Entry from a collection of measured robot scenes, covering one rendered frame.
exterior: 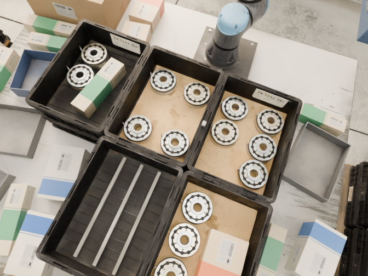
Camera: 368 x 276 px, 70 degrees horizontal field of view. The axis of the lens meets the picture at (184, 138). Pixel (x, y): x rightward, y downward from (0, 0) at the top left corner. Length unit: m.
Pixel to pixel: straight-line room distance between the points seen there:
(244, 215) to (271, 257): 0.18
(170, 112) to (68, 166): 0.43
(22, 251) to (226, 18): 1.09
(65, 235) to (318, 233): 0.87
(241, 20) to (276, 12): 1.57
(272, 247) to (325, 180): 0.37
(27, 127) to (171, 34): 0.78
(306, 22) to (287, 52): 1.27
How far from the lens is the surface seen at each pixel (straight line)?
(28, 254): 1.07
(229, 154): 0.99
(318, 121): 1.25
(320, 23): 2.76
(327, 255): 1.11
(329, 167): 1.27
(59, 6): 1.44
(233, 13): 1.14
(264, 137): 1.01
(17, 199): 1.14
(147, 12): 1.39
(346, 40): 2.76
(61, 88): 1.15
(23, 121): 1.30
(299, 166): 1.21
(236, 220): 0.95
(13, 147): 1.28
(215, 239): 0.86
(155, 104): 1.04
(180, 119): 1.01
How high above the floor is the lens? 1.76
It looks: 70 degrees down
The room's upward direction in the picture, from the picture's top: 8 degrees clockwise
